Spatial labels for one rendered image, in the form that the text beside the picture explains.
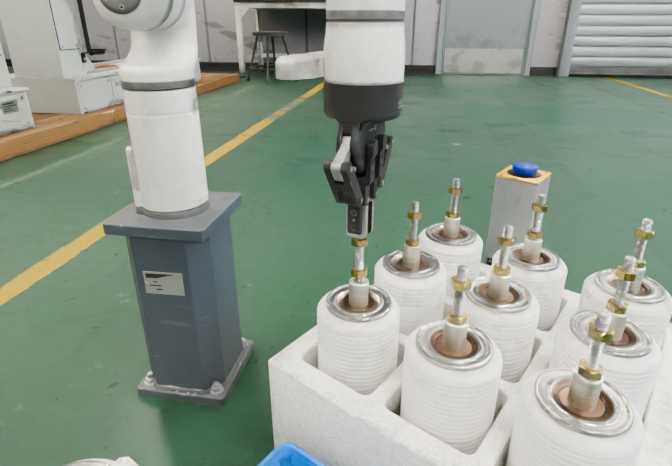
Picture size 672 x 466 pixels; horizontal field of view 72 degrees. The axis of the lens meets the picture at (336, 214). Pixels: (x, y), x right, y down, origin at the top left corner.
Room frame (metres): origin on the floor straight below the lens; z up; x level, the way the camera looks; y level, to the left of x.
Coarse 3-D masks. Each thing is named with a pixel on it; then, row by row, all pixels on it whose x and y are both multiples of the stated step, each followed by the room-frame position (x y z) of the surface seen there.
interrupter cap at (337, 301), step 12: (336, 288) 0.47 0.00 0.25; (348, 288) 0.48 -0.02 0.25; (372, 288) 0.48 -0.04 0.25; (336, 300) 0.45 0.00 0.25; (348, 300) 0.46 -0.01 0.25; (372, 300) 0.46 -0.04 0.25; (384, 300) 0.45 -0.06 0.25; (336, 312) 0.43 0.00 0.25; (348, 312) 0.43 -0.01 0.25; (360, 312) 0.43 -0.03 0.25; (372, 312) 0.43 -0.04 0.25; (384, 312) 0.43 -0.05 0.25
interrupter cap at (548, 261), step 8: (512, 248) 0.58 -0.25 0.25; (520, 248) 0.58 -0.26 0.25; (544, 248) 0.58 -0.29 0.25; (512, 256) 0.56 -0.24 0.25; (520, 256) 0.56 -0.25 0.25; (544, 256) 0.56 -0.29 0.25; (552, 256) 0.56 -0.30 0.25; (512, 264) 0.54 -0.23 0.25; (520, 264) 0.54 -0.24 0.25; (528, 264) 0.54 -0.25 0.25; (536, 264) 0.54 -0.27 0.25; (544, 264) 0.54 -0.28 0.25; (552, 264) 0.54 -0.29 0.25
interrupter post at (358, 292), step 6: (354, 282) 0.45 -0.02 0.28; (366, 282) 0.45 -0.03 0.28; (354, 288) 0.44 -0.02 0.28; (360, 288) 0.44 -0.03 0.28; (366, 288) 0.44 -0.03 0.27; (354, 294) 0.44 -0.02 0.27; (360, 294) 0.44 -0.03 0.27; (366, 294) 0.44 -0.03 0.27; (354, 300) 0.44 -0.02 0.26; (360, 300) 0.44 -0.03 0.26; (366, 300) 0.44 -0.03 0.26; (354, 306) 0.44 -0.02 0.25; (360, 306) 0.44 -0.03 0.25
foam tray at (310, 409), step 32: (288, 352) 0.45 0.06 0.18; (544, 352) 0.45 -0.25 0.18; (288, 384) 0.42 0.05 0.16; (320, 384) 0.40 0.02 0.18; (384, 384) 0.40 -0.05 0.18; (512, 384) 0.40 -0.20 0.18; (288, 416) 0.42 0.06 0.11; (320, 416) 0.39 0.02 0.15; (352, 416) 0.36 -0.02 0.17; (384, 416) 0.35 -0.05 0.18; (512, 416) 0.35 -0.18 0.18; (320, 448) 0.39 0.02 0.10; (352, 448) 0.36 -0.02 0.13; (384, 448) 0.33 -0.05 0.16; (416, 448) 0.31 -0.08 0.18; (448, 448) 0.31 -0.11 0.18; (480, 448) 0.31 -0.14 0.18
